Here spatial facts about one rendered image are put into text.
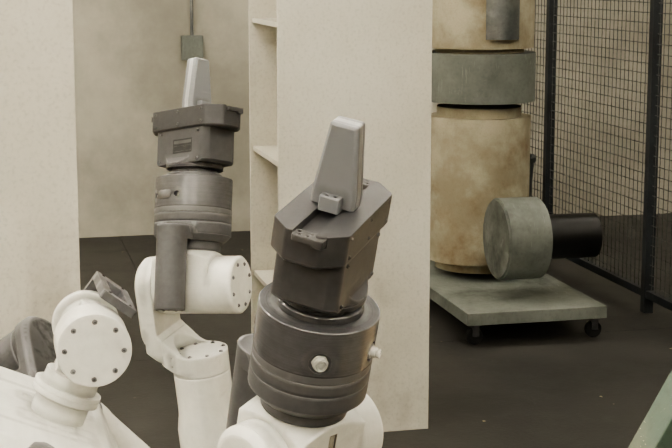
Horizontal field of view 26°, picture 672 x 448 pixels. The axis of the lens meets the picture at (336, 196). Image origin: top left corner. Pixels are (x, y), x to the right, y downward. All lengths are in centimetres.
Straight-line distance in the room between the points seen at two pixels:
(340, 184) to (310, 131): 433
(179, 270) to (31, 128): 211
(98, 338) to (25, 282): 245
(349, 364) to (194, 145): 66
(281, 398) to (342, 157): 18
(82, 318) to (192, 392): 39
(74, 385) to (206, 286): 32
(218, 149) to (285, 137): 367
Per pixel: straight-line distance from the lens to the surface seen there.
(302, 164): 533
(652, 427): 223
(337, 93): 533
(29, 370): 151
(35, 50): 367
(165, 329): 168
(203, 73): 169
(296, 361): 102
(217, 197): 163
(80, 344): 130
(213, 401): 167
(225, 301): 161
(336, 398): 104
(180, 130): 166
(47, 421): 135
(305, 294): 99
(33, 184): 370
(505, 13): 731
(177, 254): 160
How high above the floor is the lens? 174
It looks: 9 degrees down
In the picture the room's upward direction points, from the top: straight up
